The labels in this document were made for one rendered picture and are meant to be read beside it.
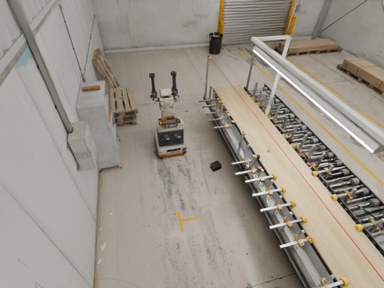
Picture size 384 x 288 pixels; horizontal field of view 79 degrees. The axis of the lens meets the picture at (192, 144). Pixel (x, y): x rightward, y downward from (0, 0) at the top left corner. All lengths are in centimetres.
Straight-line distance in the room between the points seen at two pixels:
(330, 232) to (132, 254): 281
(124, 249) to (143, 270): 45
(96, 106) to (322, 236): 378
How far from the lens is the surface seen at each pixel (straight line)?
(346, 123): 270
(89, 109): 419
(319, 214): 371
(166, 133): 475
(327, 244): 352
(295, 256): 350
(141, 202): 449
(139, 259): 402
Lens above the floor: 370
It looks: 43 degrees down
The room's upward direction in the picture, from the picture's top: 2 degrees clockwise
